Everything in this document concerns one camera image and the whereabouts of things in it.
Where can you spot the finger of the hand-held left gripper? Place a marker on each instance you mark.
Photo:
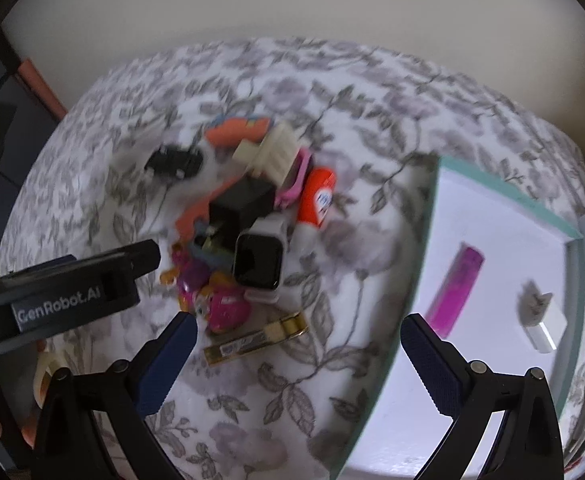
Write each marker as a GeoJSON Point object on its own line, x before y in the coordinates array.
{"type": "Point", "coordinates": [132, 257]}

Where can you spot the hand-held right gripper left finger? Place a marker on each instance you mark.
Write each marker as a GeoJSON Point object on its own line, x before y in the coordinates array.
{"type": "Point", "coordinates": [172, 355]}

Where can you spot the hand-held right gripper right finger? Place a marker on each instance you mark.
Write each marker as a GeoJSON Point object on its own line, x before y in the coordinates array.
{"type": "Point", "coordinates": [430, 355]}

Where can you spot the pink lighter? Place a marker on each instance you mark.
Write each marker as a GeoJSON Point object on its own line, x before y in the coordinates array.
{"type": "Point", "coordinates": [455, 290]}

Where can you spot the orange and blue toy gun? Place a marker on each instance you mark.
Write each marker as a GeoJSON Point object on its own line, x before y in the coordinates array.
{"type": "Point", "coordinates": [232, 132]}
{"type": "Point", "coordinates": [192, 217]}

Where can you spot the gold rectangular clip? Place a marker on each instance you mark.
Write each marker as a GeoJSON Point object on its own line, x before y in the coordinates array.
{"type": "Point", "coordinates": [252, 342]}

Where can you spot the black cube adapter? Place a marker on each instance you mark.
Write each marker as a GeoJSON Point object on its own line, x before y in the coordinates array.
{"type": "Point", "coordinates": [242, 205]}

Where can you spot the white box with teal rim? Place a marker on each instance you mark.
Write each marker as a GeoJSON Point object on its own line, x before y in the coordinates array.
{"type": "Point", "coordinates": [497, 240]}

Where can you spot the magenta toy figure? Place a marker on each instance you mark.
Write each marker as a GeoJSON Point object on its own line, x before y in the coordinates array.
{"type": "Point", "coordinates": [222, 305]}
{"type": "Point", "coordinates": [190, 280]}

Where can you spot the grey floral blanket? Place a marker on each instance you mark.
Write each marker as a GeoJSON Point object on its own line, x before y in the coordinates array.
{"type": "Point", "coordinates": [322, 385]}

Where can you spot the white charger plug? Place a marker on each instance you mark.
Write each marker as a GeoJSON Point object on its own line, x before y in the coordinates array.
{"type": "Point", "coordinates": [542, 330]}

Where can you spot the white smartwatch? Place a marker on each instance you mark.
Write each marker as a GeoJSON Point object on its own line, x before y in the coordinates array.
{"type": "Point", "coordinates": [257, 260]}

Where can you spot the cream hair claw clip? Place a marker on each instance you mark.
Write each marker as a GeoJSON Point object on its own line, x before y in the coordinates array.
{"type": "Point", "coordinates": [277, 155]}

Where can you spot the pink watch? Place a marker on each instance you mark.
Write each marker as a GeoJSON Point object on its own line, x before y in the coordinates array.
{"type": "Point", "coordinates": [297, 185]}

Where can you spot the brown wooden board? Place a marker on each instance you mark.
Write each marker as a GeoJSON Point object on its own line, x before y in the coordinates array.
{"type": "Point", "coordinates": [40, 87]}

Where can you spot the orange and white tube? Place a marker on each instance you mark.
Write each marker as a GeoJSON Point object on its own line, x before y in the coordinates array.
{"type": "Point", "coordinates": [317, 195]}

